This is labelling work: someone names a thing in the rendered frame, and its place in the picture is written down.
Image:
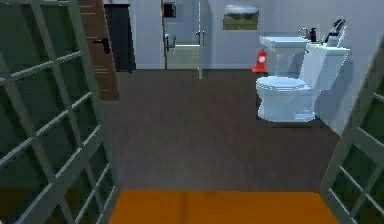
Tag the framed landscape picture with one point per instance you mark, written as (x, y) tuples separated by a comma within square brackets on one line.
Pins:
[(241, 17)]

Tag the small dark framed picture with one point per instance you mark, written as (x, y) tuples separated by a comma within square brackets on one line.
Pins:
[(169, 10)]

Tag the black cupboard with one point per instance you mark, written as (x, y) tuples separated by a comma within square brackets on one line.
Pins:
[(120, 36)]

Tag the grey glazed door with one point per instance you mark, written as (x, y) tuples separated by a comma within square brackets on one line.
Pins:
[(46, 126), (361, 156)]

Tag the silver sink faucet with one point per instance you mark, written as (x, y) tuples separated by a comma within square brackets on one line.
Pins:
[(304, 32)]

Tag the white pedestal sink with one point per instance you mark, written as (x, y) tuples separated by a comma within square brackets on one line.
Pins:
[(283, 45)]

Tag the brown wooden door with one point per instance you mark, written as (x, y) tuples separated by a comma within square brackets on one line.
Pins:
[(100, 46)]

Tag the red toilet plunger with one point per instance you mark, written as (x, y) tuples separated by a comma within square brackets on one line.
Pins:
[(261, 63)]

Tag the white toilet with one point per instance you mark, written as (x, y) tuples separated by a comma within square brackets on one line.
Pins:
[(293, 95)]

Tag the black soap dispenser bottle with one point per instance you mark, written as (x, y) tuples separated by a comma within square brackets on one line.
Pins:
[(313, 35)]

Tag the black spray bottle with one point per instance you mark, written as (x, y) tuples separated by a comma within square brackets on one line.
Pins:
[(335, 31)]

